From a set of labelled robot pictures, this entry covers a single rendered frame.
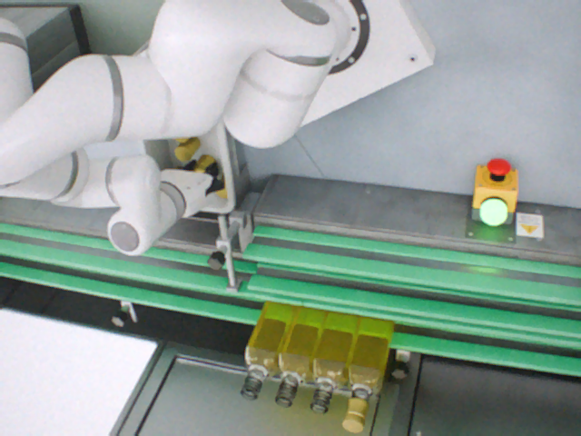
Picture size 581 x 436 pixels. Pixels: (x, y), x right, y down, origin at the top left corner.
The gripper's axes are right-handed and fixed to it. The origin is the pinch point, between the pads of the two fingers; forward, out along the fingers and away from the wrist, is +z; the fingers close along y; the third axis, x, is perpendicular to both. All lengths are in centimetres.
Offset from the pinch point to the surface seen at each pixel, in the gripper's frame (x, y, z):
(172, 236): -13.3, -5.4, -2.9
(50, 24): 17, -74, 57
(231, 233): -4.9, 11.2, -13.3
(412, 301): -13.6, 42.2, -10.5
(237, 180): -0.8, 7.3, -0.1
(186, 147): 5.2, -1.9, -2.1
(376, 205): -1.7, 33.3, -0.5
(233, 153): 4.9, 7.0, -1.0
